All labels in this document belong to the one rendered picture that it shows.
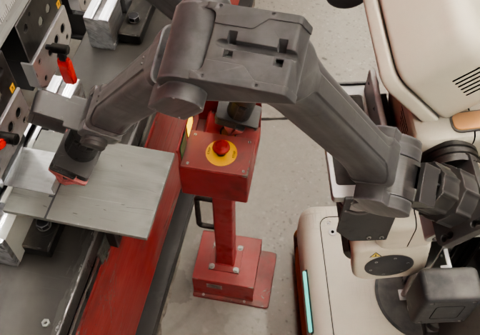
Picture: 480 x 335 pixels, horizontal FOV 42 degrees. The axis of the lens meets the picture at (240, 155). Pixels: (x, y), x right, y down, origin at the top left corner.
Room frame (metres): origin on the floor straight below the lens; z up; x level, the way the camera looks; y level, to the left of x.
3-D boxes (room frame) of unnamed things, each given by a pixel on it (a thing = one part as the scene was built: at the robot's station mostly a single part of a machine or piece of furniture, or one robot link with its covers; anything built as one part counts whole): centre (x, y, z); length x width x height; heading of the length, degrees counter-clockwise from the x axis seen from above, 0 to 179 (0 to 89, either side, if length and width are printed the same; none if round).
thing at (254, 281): (0.86, 0.01, 0.06); 0.25 x 0.20 x 0.12; 80
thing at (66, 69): (0.77, 0.32, 1.12); 0.04 x 0.02 x 0.10; 78
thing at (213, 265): (0.86, 0.04, 0.13); 0.10 x 0.10 x 0.01; 80
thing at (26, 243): (0.66, 0.35, 0.89); 0.30 x 0.05 x 0.03; 168
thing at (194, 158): (0.86, 0.04, 0.75); 0.20 x 0.16 x 0.18; 170
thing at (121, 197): (0.60, 0.27, 1.00); 0.26 x 0.18 x 0.01; 78
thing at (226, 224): (0.86, 0.04, 0.39); 0.05 x 0.05 x 0.54; 80
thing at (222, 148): (0.81, 0.04, 0.79); 0.04 x 0.04 x 0.04
